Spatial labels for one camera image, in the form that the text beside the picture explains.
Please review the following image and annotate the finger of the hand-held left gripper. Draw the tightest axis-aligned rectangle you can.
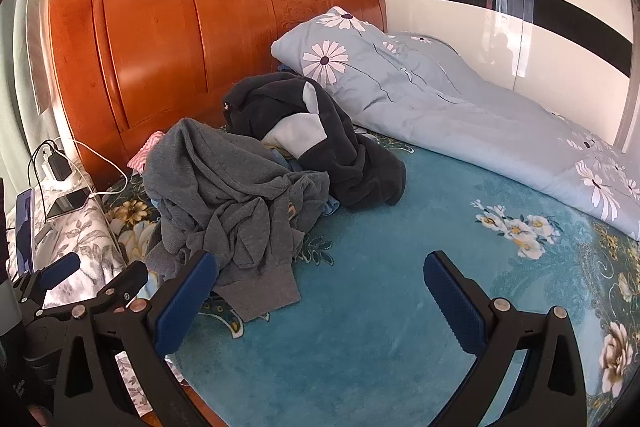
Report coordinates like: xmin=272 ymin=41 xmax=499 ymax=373
xmin=94 ymin=260 xmax=150 ymax=314
xmin=19 ymin=252 xmax=82 ymax=304

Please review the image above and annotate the dark garment with white lining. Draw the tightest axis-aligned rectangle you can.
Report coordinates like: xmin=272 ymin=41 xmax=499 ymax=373
xmin=221 ymin=72 xmax=407 ymax=212

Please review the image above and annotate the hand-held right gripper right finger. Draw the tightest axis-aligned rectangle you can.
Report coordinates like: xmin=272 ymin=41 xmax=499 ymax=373
xmin=423 ymin=250 xmax=588 ymax=427

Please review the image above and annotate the light blue floral duvet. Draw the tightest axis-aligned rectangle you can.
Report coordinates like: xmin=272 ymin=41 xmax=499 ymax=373
xmin=271 ymin=6 xmax=640 ymax=240

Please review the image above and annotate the pink striped cloth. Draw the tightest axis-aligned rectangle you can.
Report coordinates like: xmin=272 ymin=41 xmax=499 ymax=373
xmin=126 ymin=132 xmax=166 ymax=172

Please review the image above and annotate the black charger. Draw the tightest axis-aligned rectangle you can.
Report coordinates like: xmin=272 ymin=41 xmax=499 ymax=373
xmin=48 ymin=149 xmax=74 ymax=182

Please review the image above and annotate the pale curtain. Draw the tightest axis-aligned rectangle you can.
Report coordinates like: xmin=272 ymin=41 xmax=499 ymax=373
xmin=0 ymin=0 xmax=76 ymax=188

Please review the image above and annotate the white power strip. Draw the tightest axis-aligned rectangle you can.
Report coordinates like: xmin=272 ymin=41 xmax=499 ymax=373
xmin=36 ymin=146 xmax=57 ymax=182

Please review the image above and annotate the floral cloth covered nightstand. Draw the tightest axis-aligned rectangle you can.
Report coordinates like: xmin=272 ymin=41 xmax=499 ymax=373
xmin=5 ymin=172 xmax=153 ymax=414

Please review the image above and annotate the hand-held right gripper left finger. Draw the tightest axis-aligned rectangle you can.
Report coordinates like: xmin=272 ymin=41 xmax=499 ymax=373
xmin=52 ymin=251 xmax=219 ymax=427

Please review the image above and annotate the white wardrobe with black stripe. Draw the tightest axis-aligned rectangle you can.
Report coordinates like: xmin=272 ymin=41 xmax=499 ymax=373
xmin=379 ymin=0 xmax=640 ymax=148

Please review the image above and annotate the blue cloth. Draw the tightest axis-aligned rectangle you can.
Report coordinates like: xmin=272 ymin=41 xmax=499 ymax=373
xmin=270 ymin=147 xmax=342 ymax=215

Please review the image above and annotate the orange wooden headboard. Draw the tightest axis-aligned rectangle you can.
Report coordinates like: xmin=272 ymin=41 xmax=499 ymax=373
xmin=48 ymin=0 xmax=388 ymax=190

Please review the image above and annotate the silver phone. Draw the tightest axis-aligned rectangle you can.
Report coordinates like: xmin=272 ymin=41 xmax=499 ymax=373
xmin=46 ymin=189 xmax=94 ymax=221

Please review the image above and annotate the teal floral bedsheet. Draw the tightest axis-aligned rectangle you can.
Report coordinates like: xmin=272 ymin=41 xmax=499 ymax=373
xmin=100 ymin=127 xmax=640 ymax=427

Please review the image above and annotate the white cable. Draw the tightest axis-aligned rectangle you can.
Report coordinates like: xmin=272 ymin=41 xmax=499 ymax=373
xmin=54 ymin=137 xmax=132 ymax=198

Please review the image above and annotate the grey sweatshirt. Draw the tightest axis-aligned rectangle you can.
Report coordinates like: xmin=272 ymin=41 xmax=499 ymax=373
xmin=142 ymin=117 xmax=333 ymax=323

